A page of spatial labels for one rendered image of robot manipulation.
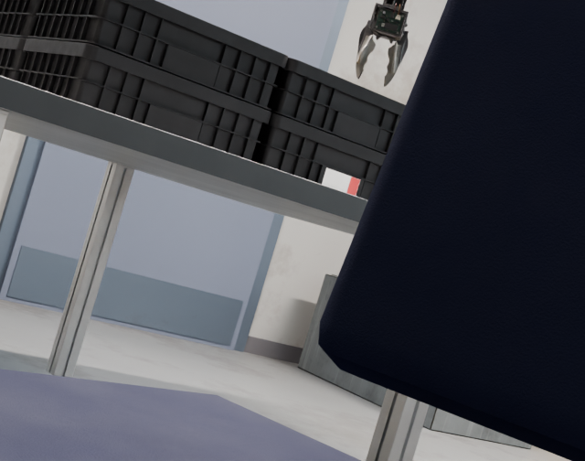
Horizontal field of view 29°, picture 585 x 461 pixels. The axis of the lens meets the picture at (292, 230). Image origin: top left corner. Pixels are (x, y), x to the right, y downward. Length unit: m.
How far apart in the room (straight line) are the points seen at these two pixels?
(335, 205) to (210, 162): 0.24
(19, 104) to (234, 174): 0.35
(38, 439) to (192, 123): 1.59
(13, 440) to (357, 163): 1.85
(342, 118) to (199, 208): 3.02
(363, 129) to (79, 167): 2.79
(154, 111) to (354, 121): 0.45
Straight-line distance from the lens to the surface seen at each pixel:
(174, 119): 2.07
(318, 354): 5.48
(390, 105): 2.34
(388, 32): 2.39
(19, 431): 0.53
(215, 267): 5.34
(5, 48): 2.34
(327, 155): 2.27
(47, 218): 4.95
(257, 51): 2.15
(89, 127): 1.63
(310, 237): 5.66
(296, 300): 5.69
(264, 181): 1.78
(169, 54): 2.06
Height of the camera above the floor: 0.61
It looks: level
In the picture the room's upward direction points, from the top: 17 degrees clockwise
